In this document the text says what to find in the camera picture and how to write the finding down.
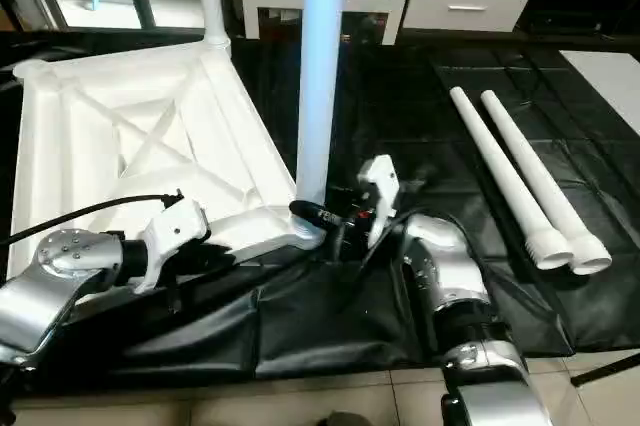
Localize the white plastic table top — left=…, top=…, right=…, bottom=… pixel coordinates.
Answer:
left=4, top=37, right=328, bottom=289

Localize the black work mat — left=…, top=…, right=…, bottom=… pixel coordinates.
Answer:
left=0, top=31, right=640, bottom=382

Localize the black right robot foot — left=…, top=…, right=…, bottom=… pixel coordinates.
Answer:
left=317, top=410, right=375, bottom=426

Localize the white flat board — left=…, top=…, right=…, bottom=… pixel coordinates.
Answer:
left=557, top=49, right=640, bottom=138

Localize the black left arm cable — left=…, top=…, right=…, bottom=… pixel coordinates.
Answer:
left=0, top=190, right=185, bottom=249

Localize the white drawer unit with handle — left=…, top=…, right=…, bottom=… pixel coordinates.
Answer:
left=401, top=0, right=532, bottom=33

